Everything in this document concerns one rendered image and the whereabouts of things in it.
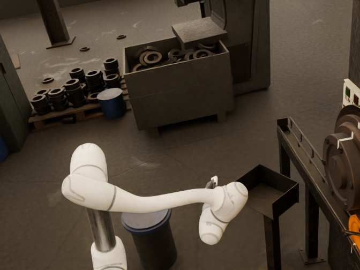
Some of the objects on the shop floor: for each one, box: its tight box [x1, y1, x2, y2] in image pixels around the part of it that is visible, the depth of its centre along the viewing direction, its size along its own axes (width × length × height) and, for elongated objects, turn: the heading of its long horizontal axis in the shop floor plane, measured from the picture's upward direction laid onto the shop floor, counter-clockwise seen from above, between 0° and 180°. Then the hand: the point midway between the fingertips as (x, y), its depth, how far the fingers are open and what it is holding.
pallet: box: [28, 57, 131, 132], centre depth 484 cm, size 120×81×44 cm
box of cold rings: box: [123, 36, 235, 138], centre depth 415 cm, size 103×83×79 cm
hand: (214, 181), depth 196 cm, fingers closed
